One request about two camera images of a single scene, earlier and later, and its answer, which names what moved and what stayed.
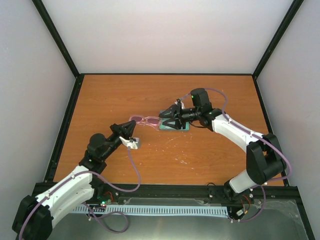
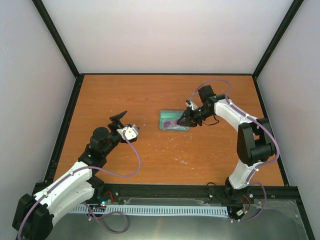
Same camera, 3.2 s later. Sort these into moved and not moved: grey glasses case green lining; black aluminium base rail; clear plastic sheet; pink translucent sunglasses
Moved: pink translucent sunglasses
Not moved: clear plastic sheet; grey glasses case green lining; black aluminium base rail
